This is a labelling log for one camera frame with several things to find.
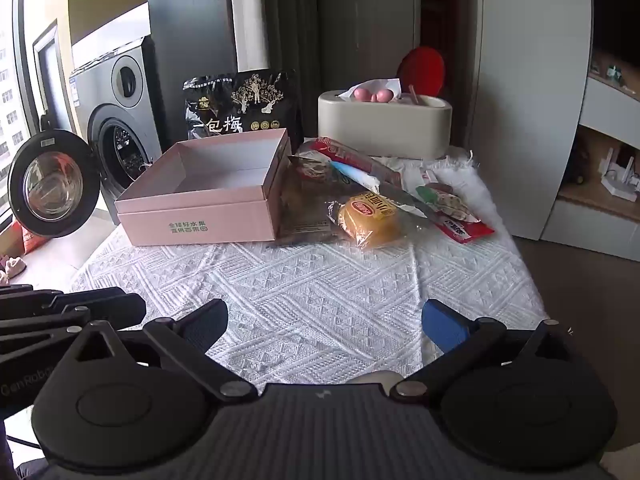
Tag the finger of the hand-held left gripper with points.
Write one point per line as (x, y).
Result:
(75, 297)
(110, 310)

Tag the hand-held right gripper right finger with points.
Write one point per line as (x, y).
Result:
(445, 327)

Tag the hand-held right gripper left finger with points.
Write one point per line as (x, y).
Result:
(207, 321)

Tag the pink cardboard box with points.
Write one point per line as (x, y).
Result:
(200, 215)

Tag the yellow bread packet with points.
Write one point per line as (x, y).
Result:
(370, 222)

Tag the clear cereal bar packet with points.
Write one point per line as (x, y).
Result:
(307, 212)

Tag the chocolate swirl lollipop packet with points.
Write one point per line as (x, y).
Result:
(312, 172)

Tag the blue snack packet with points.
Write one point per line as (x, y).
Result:
(350, 171)

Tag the orange box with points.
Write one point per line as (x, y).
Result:
(35, 237)

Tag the red white label packet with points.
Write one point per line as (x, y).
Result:
(465, 232)

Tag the washing machine door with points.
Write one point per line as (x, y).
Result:
(52, 185)

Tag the green white snack packet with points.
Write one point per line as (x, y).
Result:
(440, 200)

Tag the grey washing machine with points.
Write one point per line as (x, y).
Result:
(125, 110)

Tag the wooden shelf unit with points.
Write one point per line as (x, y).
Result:
(600, 210)

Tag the long red snack packet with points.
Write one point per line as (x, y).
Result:
(350, 154)

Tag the beige tissue box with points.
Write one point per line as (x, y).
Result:
(385, 130)

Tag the black snack bag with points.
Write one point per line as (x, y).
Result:
(240, 100)

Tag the white router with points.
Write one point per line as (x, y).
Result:
(617, 180)

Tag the pink ball ornament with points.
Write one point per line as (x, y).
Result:
(362, 93)

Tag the white tissue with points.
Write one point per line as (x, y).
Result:
(370, 85)

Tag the white wardrobe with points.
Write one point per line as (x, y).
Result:
(530, 85)

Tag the red round fan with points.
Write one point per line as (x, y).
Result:
(422, 67)

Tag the dark grey cabinet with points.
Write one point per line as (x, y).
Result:
(190, 35)

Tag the grey curtain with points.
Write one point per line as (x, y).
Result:
(280, 10)

